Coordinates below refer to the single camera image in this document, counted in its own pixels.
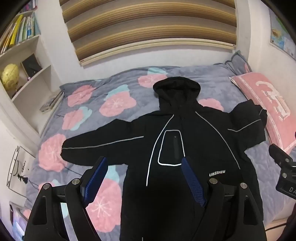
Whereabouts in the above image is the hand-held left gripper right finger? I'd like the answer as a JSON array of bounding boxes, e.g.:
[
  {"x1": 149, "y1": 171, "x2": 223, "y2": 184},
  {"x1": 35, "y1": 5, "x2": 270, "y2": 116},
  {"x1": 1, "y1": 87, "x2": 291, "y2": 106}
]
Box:
[{"x1": 181, "y1": 156, "x2": 266, "y2": 241}]

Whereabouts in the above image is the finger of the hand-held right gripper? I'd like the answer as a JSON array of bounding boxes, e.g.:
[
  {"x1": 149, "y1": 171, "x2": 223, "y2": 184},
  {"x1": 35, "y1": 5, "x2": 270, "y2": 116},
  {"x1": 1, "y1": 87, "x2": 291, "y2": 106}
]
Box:
[{"x1": 269, "y1": 144, "x2": 296, "y2": 169}]

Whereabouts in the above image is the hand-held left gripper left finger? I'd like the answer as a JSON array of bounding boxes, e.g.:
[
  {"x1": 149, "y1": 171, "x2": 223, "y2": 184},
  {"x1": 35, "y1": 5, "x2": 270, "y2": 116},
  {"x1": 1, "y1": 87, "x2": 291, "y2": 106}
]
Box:
[{"x1": 24, "y1": 156, "x2": 109, "y2": 241}]

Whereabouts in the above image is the black hooded jacket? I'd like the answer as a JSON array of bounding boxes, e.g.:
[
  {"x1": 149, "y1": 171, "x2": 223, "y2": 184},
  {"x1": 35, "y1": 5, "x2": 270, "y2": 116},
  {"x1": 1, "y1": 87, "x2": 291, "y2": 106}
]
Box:
[{"x1": 60, "y1": 76, "x2": 268, "y2": 241}]

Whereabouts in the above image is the pink pillow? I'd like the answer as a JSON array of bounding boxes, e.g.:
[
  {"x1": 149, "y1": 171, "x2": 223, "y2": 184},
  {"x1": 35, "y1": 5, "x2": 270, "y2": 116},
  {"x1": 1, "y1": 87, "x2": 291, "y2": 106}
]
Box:
[{"x1": 229, "y1": 72, "x2": 296, "y2": 154}]

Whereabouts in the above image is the grey floral blanket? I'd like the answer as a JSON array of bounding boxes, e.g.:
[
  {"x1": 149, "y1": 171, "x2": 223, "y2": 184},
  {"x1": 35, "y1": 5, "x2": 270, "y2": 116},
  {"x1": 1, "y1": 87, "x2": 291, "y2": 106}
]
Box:
[{"x1": 24, "y1": 64, "x2": 296, "y2": 233}]

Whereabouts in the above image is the white printed paper bag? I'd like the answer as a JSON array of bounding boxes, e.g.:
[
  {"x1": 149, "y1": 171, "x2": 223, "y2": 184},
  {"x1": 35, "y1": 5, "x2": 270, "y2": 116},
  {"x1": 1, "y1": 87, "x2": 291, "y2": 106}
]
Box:
[{"x1": 6, "y1": 146, "x2": 37, "y2": 198}]

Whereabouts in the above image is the pale storage box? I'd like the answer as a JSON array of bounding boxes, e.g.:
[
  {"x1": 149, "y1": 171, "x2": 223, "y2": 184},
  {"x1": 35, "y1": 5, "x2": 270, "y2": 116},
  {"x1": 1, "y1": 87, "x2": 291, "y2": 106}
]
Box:
[{"x1": 9, "y1": 202, "x2": 31, "y2": 241}]

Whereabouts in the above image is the grey pillow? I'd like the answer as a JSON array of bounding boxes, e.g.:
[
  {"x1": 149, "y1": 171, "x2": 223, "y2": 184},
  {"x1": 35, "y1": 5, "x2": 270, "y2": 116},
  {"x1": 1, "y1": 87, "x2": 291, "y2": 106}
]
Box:
[{"x1": 223, "y1": 50, "x2": 252, "y2": 77}]

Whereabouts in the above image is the black box on shelf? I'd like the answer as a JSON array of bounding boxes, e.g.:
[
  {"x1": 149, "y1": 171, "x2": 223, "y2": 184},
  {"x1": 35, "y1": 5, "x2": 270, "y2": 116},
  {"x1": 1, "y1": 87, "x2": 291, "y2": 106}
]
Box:
[{"x1": 21, "y1": 54, "x2": 43, "y2": 77}]

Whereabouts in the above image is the yellow globe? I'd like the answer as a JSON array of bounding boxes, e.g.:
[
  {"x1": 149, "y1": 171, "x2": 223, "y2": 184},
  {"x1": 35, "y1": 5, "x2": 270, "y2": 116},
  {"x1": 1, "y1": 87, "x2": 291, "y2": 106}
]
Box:
[{"x1": 0, "y1": 64, "x2": 20, "y2": 92}]

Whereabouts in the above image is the white bookshelf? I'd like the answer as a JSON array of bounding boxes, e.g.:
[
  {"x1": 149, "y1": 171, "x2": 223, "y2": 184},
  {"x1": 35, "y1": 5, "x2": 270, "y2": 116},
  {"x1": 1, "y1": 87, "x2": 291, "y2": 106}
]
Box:
[{"x1": 0, "y1": 9, "x2": 63, "y2": 139}]

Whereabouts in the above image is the striped wooden window blind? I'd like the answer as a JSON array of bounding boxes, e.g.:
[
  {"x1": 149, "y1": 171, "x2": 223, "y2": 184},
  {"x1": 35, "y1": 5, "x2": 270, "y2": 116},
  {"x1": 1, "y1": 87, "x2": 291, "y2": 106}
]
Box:
[{"x1": 59, "y1": 0, "x2": 237, "y2": 67}]

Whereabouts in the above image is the row of colourful books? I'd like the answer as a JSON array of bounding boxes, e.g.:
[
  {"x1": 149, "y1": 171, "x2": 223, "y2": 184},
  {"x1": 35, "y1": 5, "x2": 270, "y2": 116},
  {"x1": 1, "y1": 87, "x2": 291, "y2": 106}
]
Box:
[{"x1": 0, "y1": 11, "x2": 41, "y2": 55}]

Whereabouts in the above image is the black cable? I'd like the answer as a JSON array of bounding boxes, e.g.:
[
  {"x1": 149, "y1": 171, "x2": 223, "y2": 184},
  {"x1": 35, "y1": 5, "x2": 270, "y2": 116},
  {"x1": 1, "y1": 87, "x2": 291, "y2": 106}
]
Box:
[{"x1": 265, "y1": 214, "x2": 292, "y2": 232}]

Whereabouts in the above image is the wall map poster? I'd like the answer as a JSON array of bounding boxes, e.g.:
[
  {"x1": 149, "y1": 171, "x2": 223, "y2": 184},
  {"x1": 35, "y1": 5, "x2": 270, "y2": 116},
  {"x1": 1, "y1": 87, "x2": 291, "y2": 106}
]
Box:
[{"x1": 269, "y1": 9, "x2": 296, "y2": 59}]

